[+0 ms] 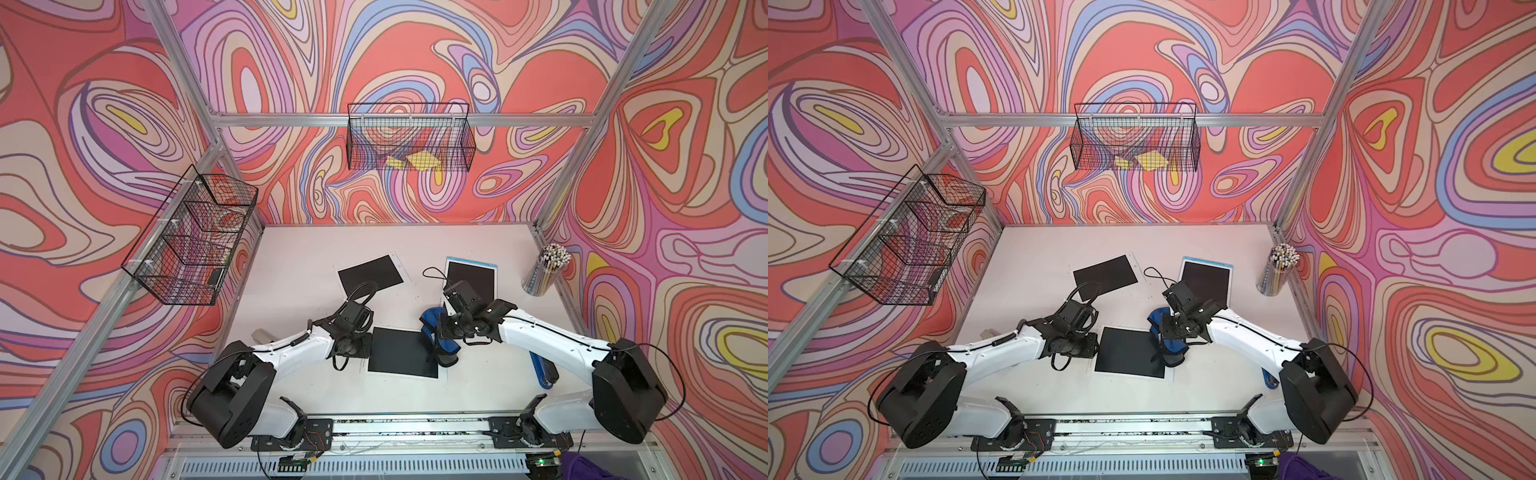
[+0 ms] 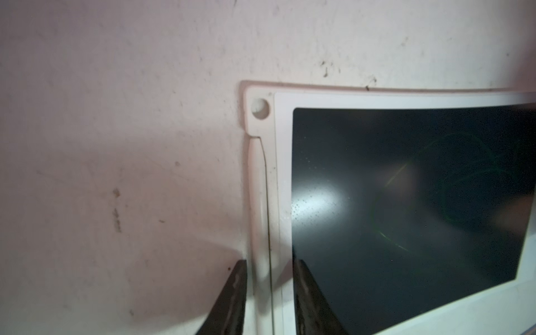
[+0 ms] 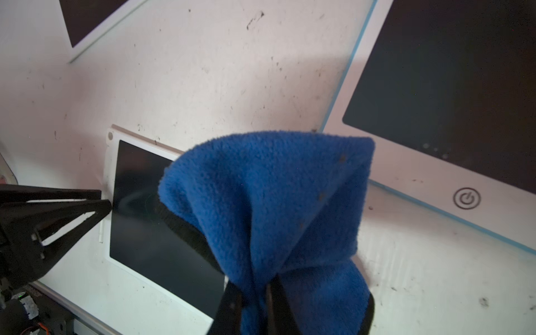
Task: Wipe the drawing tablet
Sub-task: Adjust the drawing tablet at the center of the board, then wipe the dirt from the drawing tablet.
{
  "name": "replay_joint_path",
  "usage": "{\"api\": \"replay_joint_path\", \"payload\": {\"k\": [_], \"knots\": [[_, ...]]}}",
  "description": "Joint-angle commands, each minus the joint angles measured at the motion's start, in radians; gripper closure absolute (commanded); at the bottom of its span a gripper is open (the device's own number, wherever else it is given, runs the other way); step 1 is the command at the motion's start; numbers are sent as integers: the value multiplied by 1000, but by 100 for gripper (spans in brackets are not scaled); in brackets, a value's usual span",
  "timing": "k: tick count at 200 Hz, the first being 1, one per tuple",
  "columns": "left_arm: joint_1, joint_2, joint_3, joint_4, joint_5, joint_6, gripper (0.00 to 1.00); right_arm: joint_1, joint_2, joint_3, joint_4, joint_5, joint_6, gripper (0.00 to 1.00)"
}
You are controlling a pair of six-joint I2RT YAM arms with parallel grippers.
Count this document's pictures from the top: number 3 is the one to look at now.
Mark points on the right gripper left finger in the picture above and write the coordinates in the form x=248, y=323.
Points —
x=227, y=320

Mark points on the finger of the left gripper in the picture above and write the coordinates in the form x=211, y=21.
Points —
x=35, y=236
x=18, y=193

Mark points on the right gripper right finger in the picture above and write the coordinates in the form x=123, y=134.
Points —
x=280, y=318

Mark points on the blue microfibre cloth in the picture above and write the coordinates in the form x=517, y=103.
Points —
x=257, y=205

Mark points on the white tablet at back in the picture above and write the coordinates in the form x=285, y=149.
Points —
x=88, y=21

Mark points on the blue-edged white drawing tablet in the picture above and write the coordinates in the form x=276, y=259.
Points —
x=446, y=89

